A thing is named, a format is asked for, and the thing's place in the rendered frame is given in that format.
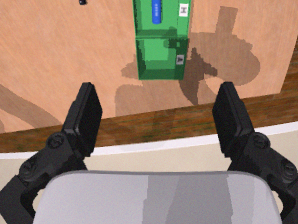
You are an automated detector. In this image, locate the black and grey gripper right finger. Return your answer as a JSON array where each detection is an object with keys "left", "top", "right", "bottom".
[{"left": 212, "top": 82, "right": 298, "bottom": 224}]

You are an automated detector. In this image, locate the black battery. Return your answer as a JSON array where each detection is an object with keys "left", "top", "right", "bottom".
[{"left": 79, "top": 0, "right": 86, "bottom": 5}]

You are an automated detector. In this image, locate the blue aa battery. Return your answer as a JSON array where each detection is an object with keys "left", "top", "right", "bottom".
[{"left": 152, "top": 0, "right": 161, "bottom": 24}]

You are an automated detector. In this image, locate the green three-compartment bin rack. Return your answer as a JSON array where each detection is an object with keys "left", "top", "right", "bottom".
[{"left": 132, "top": 0, "right": 191, "bottom": 80}]

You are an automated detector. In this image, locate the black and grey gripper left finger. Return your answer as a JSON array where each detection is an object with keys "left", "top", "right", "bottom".
[{"left": 0, "top": 82, "right": 103, "bottom": 224}]

